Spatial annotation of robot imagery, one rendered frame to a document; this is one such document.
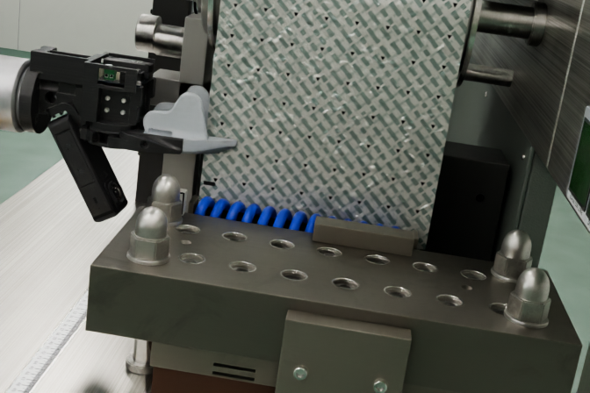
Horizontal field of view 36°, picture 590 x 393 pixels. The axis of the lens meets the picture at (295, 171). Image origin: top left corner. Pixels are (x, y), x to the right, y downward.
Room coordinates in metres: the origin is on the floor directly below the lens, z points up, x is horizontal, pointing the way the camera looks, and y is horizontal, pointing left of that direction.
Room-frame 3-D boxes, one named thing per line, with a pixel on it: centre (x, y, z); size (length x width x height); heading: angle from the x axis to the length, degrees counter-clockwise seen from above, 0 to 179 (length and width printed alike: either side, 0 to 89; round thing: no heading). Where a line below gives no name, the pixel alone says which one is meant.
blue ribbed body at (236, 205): (0.85, -0.01, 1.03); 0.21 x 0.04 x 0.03; 87
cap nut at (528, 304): (0.69, -0.21, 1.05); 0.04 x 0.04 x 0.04
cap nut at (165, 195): (0.81, 0.12, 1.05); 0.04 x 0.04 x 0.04
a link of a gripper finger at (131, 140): (0.86, 0.15, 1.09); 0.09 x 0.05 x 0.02; 86
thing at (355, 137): (0.87, -0.02, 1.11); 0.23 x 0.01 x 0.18; 87
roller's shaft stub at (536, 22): (0.92, -0.19, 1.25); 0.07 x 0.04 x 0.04; 87
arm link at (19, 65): (0.89, 0.29, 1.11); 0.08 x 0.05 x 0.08; 177
